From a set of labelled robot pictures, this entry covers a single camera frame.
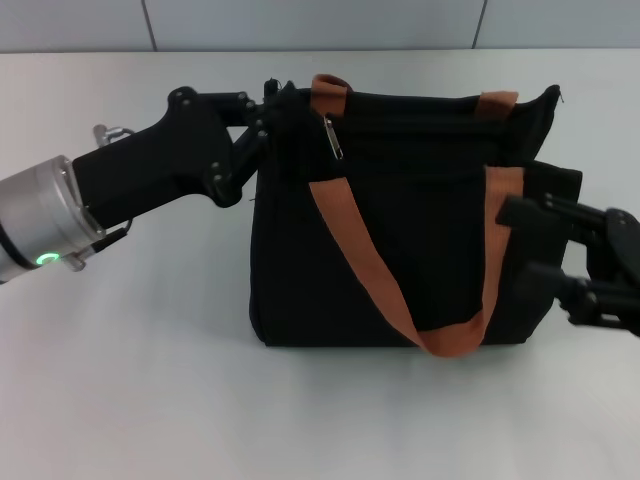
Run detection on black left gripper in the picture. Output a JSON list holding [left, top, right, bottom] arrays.
[[72, 86, 281, 229]]

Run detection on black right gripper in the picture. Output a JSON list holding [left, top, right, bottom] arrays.
[[495, 193, 640, 332]]

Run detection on silver zipper pull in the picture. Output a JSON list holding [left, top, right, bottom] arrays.
[[323, 113, 346, 162]]

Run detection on black food bag orange straps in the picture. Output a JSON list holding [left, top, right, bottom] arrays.
[[248, 73, 584, 360]]

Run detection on left gripper cable with plugs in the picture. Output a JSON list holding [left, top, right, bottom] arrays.
[[64, 122, 136, 274]]

